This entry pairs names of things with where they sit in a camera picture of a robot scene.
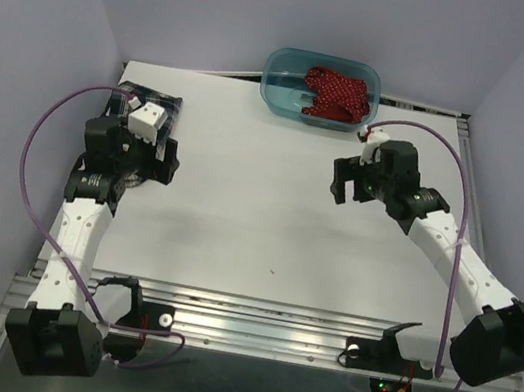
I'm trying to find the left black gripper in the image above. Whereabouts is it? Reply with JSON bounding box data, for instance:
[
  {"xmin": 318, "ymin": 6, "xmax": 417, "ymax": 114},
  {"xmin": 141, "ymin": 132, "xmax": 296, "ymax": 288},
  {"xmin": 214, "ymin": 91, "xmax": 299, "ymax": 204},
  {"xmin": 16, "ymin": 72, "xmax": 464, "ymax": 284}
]
[{"xmin": 110, "ymin": 116, "xmax": 185, "ymax": 188}]

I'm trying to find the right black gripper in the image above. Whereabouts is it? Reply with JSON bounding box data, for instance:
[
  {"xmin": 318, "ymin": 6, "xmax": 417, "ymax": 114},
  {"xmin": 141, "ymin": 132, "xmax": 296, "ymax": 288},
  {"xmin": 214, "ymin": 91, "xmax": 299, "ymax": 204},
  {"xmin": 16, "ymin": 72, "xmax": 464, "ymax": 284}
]
[{"xmin": 326, "ymin": 146, "xmax": 399, "ymax": 213}]

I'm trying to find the red polka dot skirt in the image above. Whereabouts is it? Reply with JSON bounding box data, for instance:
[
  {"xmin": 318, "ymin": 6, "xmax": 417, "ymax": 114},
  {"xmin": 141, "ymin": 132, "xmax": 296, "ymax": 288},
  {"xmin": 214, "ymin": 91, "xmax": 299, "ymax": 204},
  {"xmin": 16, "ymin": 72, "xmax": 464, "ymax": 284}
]
[{"xmin": 301, "ymin": 66, "xmax": 371, "ymax": 124}]

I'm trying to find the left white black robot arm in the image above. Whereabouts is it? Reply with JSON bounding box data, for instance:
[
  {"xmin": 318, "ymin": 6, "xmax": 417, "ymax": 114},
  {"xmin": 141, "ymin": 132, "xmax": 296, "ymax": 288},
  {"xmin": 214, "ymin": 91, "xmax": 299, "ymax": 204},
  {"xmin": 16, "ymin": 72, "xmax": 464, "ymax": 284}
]
[{"xmin": 5, "ymin": 116, "xmax": 179, "ymax": 377}]

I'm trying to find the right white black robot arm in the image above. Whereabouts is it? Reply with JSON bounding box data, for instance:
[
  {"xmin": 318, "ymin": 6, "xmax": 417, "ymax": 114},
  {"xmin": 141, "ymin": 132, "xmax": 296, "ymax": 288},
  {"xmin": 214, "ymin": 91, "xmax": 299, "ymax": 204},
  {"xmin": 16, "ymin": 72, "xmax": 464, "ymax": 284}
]
[{"xmin": 330, "ymin": 132, "xmax": 524, "ymax": 387}]

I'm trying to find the blue plaid folded skirt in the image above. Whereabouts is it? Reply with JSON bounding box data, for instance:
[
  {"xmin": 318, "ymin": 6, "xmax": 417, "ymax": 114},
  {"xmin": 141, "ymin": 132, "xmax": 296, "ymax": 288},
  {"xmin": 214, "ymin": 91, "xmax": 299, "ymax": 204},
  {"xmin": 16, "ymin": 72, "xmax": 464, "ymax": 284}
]
[{"xmin": 103, "ymin": 81, "xmax": 182, "ymax": 159}]

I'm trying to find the teal plastic tub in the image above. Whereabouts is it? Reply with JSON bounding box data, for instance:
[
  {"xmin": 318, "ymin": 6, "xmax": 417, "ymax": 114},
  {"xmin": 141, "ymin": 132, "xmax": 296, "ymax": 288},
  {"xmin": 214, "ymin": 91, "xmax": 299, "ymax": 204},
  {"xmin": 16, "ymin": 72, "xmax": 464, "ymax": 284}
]
[{"xmin": 260, "ymin": 47, "xmax": 381, "ymax": 132}]

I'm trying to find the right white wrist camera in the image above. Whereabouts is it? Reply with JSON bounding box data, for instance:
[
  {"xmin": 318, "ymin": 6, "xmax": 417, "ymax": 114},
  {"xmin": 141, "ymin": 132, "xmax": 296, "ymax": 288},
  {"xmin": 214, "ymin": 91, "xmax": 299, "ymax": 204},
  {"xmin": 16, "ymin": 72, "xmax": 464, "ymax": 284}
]
[{"xmin": 358, "ymin": 127, "xmax": 391, "ymax": 165}]

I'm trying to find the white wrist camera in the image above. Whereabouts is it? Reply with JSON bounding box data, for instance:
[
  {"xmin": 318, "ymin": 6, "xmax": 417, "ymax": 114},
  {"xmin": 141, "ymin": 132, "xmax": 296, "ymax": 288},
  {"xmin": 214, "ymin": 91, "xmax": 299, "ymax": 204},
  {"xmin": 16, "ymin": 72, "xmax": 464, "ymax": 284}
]
[
  {"xmin": 127, "ymin": 102, "xmax": 168, "ymax": 146},
  {"xmin": 358, "ymin": 127, "xmax": 391, "ymax": 165}
]

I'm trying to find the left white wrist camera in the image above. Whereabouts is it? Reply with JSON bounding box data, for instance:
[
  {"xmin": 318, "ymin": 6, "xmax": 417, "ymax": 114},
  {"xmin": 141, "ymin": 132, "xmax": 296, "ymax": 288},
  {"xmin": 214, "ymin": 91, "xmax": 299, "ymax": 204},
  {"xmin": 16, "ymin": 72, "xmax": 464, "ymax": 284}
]
[{"xmin": 127, "ymin": 102, "xmax": 168, "ymax": 146}]

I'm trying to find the aluminium rail frame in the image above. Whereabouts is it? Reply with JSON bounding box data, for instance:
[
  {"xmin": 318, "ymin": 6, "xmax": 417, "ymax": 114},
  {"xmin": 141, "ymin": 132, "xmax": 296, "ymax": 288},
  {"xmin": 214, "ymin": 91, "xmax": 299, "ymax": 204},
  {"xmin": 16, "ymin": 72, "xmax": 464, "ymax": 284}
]
[{"xmin": 0, "ymin": 35, "xmax": 524, "ymax": 392}]

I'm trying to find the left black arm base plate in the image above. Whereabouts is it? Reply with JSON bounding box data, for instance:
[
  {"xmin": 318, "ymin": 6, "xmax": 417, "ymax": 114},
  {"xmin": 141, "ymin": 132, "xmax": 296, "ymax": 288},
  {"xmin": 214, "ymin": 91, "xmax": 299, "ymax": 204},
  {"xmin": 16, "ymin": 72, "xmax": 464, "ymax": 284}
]
[{"xmin": 93, "ymin": 276, "xmax": 176, "ymax": 363}]

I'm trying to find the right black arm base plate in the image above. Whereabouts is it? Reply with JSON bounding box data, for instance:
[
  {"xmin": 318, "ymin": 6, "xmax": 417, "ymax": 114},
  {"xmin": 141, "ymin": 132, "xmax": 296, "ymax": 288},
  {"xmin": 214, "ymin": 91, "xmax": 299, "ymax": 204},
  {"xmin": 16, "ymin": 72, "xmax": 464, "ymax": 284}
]
[{"xmin": 337, "ymin": 322, "xmax": 434, "ymax": 392}]

